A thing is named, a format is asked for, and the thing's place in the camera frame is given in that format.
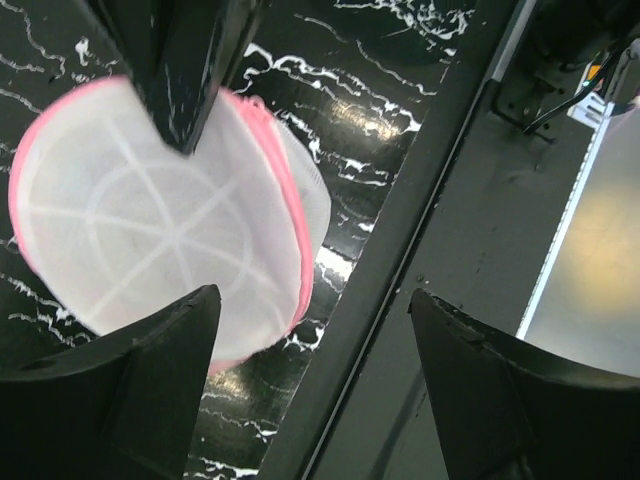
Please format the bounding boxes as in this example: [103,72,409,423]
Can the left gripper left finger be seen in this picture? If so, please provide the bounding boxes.
[1,285,221,479]

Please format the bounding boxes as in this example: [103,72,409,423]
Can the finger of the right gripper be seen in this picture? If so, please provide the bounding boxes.
[84,0,265,155]

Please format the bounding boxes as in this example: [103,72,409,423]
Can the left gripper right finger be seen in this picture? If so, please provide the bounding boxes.
[408,289,639,479]

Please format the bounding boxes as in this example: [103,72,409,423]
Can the white pink mesh laundry bag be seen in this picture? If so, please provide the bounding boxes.
[8,76,331,372]

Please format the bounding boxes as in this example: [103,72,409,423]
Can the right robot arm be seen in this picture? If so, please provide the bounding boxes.
[82,1,639,155]

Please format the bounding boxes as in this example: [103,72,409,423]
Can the white slotted cable duct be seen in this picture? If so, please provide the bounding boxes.
[515,93,613,340]

